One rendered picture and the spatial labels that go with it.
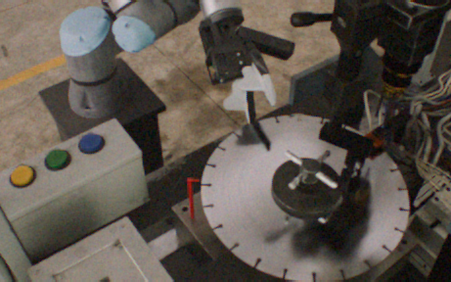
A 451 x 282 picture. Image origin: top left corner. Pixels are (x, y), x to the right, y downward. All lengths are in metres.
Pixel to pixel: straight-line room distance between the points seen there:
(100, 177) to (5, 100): 1.74
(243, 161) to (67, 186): 0.31
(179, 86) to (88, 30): 1.38
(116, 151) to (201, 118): 1.37
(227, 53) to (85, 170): 0.33
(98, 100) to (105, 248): 0.49
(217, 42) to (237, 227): 0.35
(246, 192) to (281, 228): 0.08
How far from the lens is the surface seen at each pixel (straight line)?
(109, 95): 1.18
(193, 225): 0.84
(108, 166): 0.88
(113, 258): 0.77
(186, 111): 2.29
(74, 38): 1.09
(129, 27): 0.91
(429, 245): 0.93
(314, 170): 0.72
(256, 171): 0.78
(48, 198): 0.87
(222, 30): 0.90
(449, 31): 1.65
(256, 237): 0.71
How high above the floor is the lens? 1.55
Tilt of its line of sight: 46 degrees down
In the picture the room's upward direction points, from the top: straight up
